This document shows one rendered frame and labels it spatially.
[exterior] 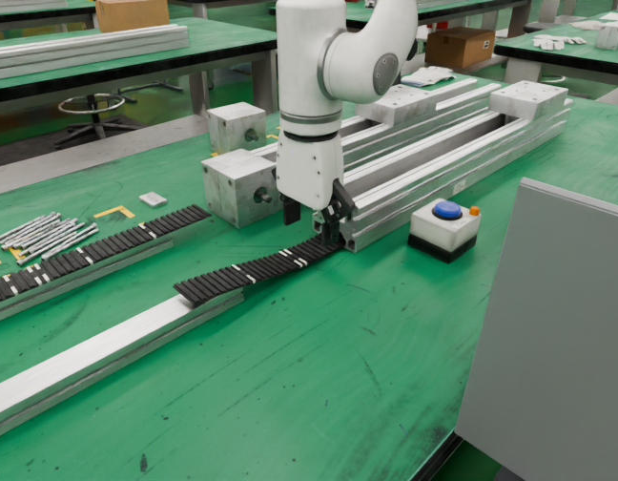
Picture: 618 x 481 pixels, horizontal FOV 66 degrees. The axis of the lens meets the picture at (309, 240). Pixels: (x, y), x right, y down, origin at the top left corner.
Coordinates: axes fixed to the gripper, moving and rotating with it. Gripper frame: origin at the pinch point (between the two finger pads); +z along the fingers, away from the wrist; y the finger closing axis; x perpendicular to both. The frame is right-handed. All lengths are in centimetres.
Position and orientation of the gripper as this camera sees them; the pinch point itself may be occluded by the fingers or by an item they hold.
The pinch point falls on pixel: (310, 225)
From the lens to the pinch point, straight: 73.8
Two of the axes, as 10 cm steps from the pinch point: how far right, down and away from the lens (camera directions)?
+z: 0.0, 8.4, 5.4
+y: 6.9, 3.9, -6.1
